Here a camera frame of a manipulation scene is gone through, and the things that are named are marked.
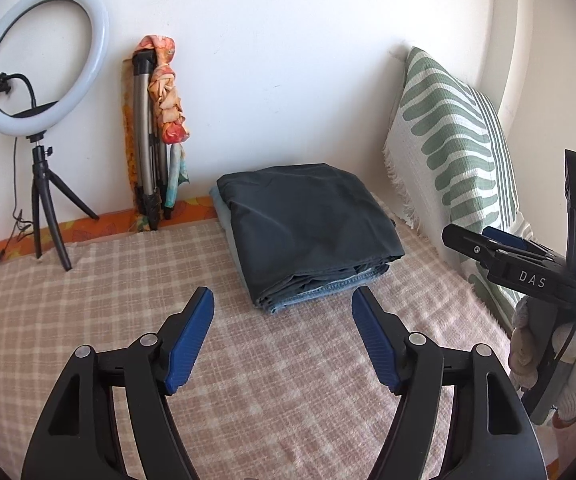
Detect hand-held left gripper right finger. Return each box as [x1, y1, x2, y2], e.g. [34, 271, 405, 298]
[351, 286, 558, 480]

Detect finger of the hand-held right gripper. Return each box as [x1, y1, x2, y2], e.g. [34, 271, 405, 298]
[442, 224, 568, 275]
[482, 226, 534, 252]

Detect black gooseneck phone holder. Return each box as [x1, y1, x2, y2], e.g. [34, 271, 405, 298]
[0, 72, 59, 118]

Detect green and white cushion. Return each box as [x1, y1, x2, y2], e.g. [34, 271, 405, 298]
[383, 46, 533, 331]

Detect folded blue jeans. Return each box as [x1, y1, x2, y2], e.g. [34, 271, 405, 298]
[209, 185, 399, 315]

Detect dark grey pants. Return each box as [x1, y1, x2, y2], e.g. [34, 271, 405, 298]
[216, 162, 406, 308]

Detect black cable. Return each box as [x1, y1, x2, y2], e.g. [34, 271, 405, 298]
[0, 137, 34, 268]

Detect folded silver tripod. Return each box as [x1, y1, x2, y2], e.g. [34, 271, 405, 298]
[129, 49, 171, 232]

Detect colourful knotted scarf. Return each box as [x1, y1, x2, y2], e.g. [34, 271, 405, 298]
[135, 35, 192, 209]

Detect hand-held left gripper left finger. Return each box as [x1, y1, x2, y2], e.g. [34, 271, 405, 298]
[20, 286, 216, 480]

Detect beige plaid blanket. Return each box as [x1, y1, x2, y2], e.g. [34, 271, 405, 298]
[0, 190, 523, 480]

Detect white ring light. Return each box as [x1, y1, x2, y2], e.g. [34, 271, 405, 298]
[0, 0, 110, 136]

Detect small black tripod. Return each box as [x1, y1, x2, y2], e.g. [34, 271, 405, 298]
[27, 132, 100, 272]

